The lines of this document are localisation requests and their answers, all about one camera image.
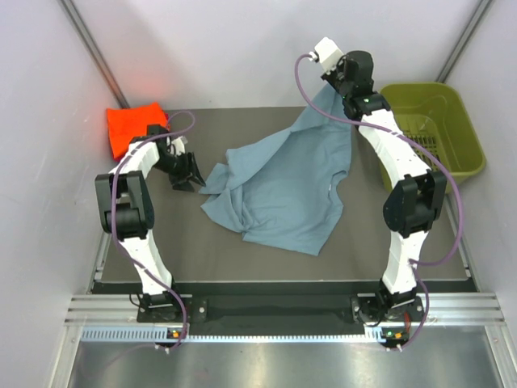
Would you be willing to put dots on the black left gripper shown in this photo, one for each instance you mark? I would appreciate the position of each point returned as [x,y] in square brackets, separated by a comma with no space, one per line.
[189,170]

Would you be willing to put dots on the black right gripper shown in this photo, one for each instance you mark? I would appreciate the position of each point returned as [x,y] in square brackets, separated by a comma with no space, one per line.
[329,77]

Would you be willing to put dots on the grey blue t shirt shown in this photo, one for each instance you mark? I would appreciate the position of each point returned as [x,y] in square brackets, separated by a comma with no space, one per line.
[281,191]

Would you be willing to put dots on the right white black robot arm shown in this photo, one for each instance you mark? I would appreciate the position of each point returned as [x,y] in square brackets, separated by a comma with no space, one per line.
[416,199]

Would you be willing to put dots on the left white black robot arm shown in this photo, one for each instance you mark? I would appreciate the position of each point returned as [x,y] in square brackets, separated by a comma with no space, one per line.
[126,213]

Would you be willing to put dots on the orange folded t shirt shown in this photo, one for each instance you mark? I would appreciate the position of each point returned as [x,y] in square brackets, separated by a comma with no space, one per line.
[125,124]

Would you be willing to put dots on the olive green plastic basket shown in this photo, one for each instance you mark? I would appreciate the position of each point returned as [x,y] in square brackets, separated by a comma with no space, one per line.
[433,115]

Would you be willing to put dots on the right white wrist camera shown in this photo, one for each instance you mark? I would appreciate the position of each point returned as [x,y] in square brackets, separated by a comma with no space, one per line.
[327,50]

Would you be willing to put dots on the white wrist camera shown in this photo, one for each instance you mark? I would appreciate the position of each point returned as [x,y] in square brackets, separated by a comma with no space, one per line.
[180,141]
[327,50]

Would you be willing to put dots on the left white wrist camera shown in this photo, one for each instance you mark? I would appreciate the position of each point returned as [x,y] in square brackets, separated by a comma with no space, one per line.
[180,141]

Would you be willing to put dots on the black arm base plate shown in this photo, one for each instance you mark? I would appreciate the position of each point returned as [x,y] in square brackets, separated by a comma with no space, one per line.
[342,308]

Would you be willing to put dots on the perforated cable duct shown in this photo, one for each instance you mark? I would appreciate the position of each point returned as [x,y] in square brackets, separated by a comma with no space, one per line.
[167,335]

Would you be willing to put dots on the aluminium frame rail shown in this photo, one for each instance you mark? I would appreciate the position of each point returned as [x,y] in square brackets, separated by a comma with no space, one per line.
[448,309]

